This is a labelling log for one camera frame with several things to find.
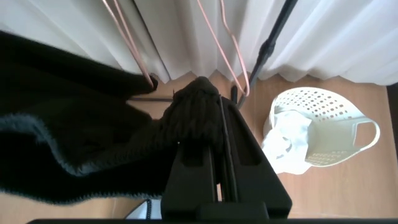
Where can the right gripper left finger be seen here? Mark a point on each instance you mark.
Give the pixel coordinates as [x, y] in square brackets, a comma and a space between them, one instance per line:
[189, 180]

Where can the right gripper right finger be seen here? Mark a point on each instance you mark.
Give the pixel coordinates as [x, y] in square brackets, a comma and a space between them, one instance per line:
[252, 183]

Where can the white laundry basket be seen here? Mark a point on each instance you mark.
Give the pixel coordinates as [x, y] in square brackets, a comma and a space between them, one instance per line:
[329, 137]

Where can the pink clothes hanger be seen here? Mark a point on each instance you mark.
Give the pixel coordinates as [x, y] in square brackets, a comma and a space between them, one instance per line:
[247, 90]
[138, 59]

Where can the black clothes rack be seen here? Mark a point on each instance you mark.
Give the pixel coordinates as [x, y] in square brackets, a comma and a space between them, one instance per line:
[269, 46]

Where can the white garment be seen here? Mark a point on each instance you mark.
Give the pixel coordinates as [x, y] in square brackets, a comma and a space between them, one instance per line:
[286, 143]

